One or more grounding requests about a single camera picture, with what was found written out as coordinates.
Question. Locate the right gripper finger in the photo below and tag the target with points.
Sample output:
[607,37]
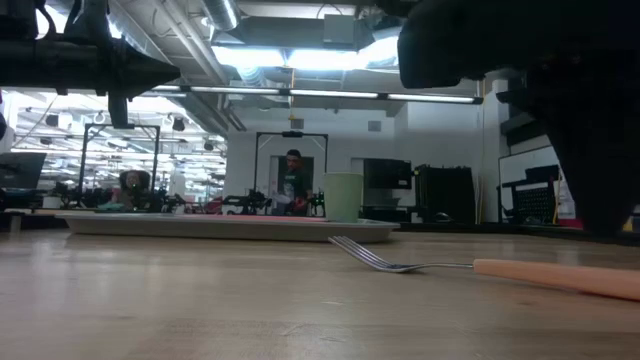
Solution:
[605,175]

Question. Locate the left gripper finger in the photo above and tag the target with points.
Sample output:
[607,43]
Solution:
[145,70]
[118,112]

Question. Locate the pale green cup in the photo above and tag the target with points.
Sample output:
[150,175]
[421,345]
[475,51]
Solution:
[343,197]

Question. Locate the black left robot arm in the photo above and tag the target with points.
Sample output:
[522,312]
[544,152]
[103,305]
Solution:
[25,65]

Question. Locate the grey plastic tray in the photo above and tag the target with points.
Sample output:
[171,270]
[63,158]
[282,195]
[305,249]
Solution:
[225,230]

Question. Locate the black perforated rack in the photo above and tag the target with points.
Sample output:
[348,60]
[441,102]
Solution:
[532,202]

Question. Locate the dark computer monitor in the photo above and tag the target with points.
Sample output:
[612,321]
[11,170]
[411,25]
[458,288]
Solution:
[20,170]

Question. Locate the grey ceiling box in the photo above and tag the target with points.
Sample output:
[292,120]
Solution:
[341,31]

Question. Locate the black cabinet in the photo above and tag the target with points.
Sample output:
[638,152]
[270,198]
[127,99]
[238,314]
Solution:
[445,195]

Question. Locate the white LED light bar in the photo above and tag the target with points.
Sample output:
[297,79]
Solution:
[330,93]

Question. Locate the person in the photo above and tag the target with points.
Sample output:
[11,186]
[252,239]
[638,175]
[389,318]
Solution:
[295,185]

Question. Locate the black camera rig frame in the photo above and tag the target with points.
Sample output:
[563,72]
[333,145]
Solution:
[256,165]
[84,165]

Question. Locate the silver ventilation duct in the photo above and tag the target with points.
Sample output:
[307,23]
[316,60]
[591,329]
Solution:
[222,12]

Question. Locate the black wall monitor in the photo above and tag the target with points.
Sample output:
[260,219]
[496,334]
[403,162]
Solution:
[387,174]

